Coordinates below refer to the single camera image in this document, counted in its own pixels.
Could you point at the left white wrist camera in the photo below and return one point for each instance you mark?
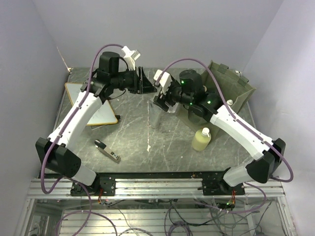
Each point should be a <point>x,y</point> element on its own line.
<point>130,57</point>

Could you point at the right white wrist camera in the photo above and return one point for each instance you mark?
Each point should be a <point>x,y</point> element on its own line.
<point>165,80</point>

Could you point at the green canvas bag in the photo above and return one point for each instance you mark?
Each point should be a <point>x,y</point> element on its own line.
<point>234,87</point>

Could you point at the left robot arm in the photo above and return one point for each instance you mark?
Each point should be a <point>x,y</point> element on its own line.
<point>113,72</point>

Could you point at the tall clear square bottle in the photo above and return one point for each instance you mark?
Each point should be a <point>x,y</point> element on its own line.
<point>172,109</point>

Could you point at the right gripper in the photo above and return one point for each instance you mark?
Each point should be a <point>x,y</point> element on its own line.
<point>166,95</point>

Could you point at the yellow-framed whiteboard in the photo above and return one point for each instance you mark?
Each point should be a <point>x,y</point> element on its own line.
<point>103,116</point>

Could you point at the amber bottle white cap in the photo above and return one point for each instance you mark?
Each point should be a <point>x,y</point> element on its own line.
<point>230,102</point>

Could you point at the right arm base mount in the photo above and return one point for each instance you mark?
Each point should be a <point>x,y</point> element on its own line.
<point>214,185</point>

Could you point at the yellow-green pump bottle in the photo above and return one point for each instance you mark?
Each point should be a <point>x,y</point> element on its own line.
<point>201,139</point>

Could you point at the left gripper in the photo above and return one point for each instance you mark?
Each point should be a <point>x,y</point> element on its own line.
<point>146,86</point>

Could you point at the aluminium rail frame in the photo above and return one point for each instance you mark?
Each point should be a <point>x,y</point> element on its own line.
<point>165,188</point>

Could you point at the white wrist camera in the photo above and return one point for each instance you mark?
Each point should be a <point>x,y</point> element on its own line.
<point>130,57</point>
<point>165,80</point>

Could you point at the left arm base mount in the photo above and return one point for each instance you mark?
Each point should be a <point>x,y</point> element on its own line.
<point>103,185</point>

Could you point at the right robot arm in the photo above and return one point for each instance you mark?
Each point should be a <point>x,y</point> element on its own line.
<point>207,104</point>

